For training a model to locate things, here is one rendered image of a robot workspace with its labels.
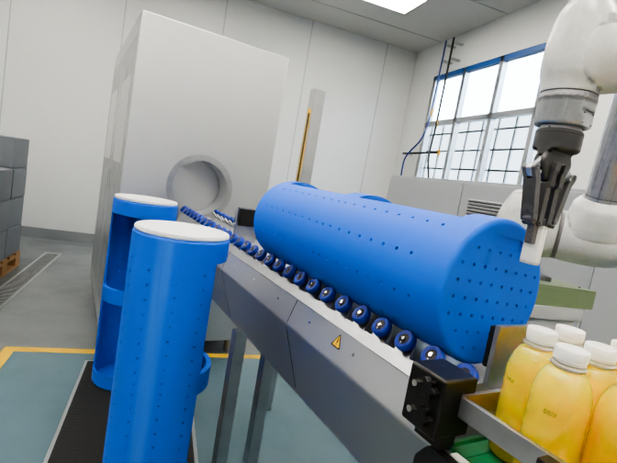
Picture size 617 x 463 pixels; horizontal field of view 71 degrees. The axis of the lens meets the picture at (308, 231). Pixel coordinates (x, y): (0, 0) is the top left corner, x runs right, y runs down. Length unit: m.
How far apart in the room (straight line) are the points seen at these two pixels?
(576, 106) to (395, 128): 5.95
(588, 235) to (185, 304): 1.17
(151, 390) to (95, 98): 4.92
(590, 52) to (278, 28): 5.61
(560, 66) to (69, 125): 5.58
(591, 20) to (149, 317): 1.17
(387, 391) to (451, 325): 0.19
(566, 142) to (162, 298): 1.01
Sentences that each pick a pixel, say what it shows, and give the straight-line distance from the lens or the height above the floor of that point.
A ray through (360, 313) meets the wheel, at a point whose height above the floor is 0.97.
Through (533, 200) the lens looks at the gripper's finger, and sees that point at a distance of 0.82.
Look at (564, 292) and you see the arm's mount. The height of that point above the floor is 1.05.
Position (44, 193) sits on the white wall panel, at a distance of 6.06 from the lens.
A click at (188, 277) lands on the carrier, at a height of 0.92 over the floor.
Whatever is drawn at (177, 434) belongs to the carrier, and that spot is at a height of 0.45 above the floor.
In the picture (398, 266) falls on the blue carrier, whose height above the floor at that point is 1.11.
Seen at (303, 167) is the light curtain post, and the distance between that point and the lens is 2.17.
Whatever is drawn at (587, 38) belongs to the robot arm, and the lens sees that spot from 0.86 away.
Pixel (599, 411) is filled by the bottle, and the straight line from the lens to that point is 0.65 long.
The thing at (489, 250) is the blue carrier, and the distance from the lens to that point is 0.85.
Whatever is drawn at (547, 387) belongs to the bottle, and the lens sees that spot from 0.63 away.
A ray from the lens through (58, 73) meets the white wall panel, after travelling 6.07.
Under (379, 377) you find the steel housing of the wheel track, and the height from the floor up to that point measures 0.88.
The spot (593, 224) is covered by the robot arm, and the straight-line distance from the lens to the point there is 1.47.
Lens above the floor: 1.24
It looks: 6 degrees down
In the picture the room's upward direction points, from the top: 10 degrees clockwise
